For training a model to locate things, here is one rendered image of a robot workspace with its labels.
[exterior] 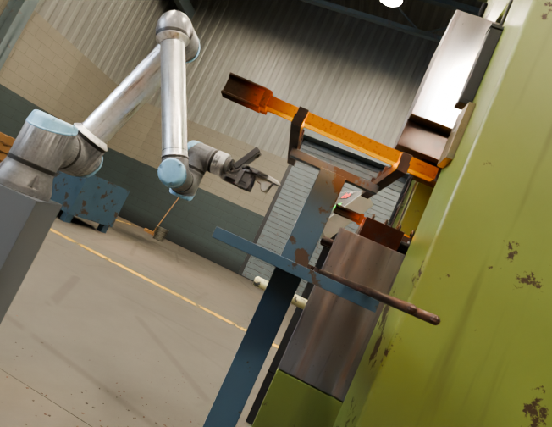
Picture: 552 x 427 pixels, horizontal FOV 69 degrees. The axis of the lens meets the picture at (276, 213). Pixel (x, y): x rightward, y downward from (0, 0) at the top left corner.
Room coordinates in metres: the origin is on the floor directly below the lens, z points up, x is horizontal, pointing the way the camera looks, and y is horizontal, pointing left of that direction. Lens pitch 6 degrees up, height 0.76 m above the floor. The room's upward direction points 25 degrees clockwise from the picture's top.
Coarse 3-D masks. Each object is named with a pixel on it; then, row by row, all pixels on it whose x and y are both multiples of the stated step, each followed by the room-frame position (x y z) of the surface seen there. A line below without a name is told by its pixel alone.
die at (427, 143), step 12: (408, 120) 1.31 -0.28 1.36; (408, 132) 1.31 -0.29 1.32; (420, 132) 1.30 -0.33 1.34; (432, 132) 1.29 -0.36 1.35; (396, 144) 1.32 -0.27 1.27; (408, 144) 1.30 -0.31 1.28; (420, 144) 1.30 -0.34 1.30; (432, 144) 1.29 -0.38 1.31; (444, 144) 1.29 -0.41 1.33; (420, 156) 1.32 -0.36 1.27; (432, 156) 1.29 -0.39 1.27
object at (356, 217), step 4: (336, 204) 1.39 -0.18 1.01; (336, 208) 1.40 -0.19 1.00; (340, 208) 1.39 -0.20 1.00; (344, 208) 1.38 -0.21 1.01; (348, 208) 1.38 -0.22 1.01; (336, 212) 1.38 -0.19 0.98; (340, 212) 1.39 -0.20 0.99; (344, 212) 1.39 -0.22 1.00; (348, 212) 1.39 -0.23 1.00; (352, 212) 1.38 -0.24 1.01; (344, 216) 1.39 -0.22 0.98; (348, 216) 1.38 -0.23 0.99; (352, 216) 1.38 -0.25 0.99; (356, 216) 1.38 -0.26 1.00; (360, 216) 1.36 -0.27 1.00; (352, 220) 1.39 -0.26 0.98; (356, 220) 1.37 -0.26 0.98; (360, 220) 1.36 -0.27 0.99; (408, 236) 1.34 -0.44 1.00
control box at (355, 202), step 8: (344, 192) 2.00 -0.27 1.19; (352, 192) 1.91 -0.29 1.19; (360, 192) 1.83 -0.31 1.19; (344, 200) 1.88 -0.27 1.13; (352, 200) 1.80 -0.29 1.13; (360, 200) 1.81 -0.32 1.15; (368, 200) 1.82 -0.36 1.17; (352, 208) 1.80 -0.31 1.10; (360, 208) 1.81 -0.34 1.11; (368, 208) 1.82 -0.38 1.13; (336, 216) 1.79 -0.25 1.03; (328, 224) 1.78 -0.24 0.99; (336, 224) 1.79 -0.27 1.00; (344, 224) 1.80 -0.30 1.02; (328, 232) 1.78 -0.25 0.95; (336, 232) 1.79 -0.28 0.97
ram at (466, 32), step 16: (464, 16) 1.25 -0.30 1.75; (448, 32) 1.26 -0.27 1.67; (464, 32) 1.25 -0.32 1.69; (480, 32) 1.24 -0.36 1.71; (448, 48) 1.26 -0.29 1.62; (464, 48) 1.25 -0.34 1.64; (432, 64) 1.27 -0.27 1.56; (448, 64) 1.25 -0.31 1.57; (464, 64) 1.24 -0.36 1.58; (432, 80) 1.26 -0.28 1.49; (448, 80) 1.25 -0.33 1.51; (464, 80) 1.24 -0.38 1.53; (416, 96) 1.47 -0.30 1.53; (432, 96) 1.25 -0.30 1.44; (448, 96) 1.25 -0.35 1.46; (416, 112) 1.26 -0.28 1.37; (432, 112) 1.25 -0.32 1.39; (448, 112) 1.24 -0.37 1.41; (432, 128) 1.30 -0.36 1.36; (448, 128) 1.25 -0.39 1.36
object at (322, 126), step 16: (240, 80) 0.76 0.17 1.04; (224, 96) 0.77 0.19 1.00; (240, 96) 0.76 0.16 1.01; (256, 96) 0.76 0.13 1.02; (272, 96) 0.75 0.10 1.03; (272, 112) 0.77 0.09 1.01; (288, 112) 0.75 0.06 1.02; (320, 128) 0.74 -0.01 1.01; (336, 128) 0.74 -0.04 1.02; (352, 144) 0.74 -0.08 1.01; (368, 144) 0.73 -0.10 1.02; (384, 160) 0.75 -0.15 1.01; (416, 160) 0.73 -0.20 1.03; (432, 176) 0.73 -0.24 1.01
